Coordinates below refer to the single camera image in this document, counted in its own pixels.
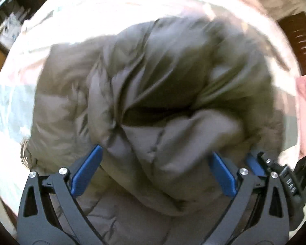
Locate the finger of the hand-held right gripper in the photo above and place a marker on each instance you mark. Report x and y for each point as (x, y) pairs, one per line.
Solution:
(256, 164)

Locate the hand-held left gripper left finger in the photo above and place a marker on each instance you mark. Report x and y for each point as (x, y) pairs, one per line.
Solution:
(88, 168)

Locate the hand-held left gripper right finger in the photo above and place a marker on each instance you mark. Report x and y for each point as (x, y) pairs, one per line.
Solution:
(223, 176)

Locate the dark olive hooded puffer jacket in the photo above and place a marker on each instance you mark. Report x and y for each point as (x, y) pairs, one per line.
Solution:
(153, 102)

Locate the dark wooden headboard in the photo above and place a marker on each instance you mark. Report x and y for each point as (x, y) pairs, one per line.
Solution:
(301, 40)

